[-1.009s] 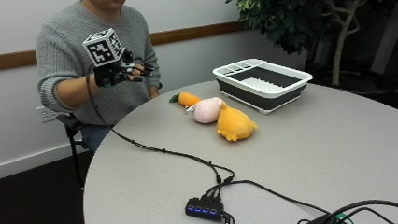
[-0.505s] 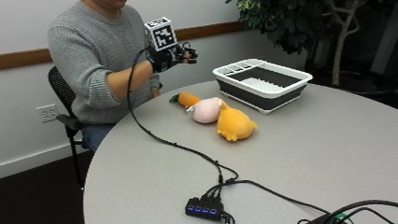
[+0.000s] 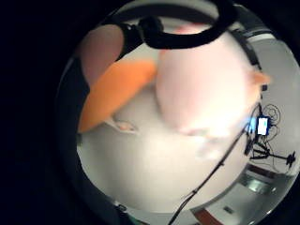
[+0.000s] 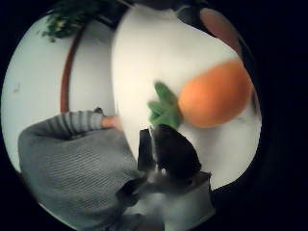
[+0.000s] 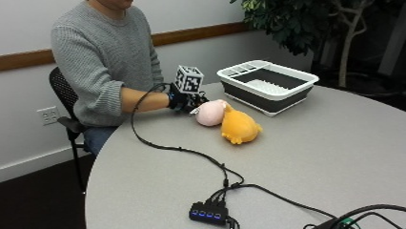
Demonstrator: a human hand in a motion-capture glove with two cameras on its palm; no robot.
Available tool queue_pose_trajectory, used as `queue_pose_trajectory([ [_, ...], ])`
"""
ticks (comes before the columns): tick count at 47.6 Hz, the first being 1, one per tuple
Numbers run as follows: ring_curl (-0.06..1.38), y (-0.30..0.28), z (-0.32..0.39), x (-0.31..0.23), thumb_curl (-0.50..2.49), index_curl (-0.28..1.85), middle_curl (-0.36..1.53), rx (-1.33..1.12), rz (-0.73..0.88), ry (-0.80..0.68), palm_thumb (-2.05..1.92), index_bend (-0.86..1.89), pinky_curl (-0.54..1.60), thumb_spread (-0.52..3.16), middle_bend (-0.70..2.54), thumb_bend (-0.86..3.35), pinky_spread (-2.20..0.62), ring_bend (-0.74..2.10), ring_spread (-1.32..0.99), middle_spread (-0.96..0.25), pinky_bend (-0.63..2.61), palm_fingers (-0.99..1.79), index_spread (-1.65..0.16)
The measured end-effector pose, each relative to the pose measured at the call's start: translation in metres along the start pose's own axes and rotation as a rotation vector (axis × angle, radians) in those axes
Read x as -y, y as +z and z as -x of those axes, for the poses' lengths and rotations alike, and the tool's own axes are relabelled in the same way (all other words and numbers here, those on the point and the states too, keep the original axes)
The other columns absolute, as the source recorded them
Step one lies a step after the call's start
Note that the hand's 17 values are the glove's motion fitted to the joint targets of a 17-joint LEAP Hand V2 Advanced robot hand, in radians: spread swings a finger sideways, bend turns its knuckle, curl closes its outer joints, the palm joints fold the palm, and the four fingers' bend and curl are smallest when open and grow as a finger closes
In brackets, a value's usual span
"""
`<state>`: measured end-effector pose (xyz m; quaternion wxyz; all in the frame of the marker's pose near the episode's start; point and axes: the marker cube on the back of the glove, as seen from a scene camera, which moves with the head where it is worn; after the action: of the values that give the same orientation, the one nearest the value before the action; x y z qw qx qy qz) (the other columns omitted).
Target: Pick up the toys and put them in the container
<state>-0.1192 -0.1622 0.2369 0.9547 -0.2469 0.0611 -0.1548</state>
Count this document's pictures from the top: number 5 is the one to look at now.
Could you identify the wooden wall rail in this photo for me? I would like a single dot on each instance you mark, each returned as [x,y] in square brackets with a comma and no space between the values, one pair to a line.
[127,43]

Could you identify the pink and orange soft toy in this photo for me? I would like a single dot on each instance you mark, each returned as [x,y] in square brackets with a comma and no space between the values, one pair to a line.
[231,119]

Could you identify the white and grey dish tub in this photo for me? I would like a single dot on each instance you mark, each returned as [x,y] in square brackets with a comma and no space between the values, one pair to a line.
[266,85]

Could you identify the white wall outlet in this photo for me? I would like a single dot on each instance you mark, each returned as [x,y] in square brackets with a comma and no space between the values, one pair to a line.
[48,115]

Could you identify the green indoor tree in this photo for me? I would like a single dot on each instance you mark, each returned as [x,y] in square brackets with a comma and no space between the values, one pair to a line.
[313,28]

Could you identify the black hub with blue lights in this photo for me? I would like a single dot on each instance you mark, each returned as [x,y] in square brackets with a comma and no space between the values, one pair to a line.
[208,213]

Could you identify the white marker cube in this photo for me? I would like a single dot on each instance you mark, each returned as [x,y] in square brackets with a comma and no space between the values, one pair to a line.
[189,79]

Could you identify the black office chair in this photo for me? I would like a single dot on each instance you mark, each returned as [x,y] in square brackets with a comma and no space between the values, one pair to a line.
[67,105]

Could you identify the the person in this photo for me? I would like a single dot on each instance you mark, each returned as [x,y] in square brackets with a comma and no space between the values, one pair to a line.
[97,54]

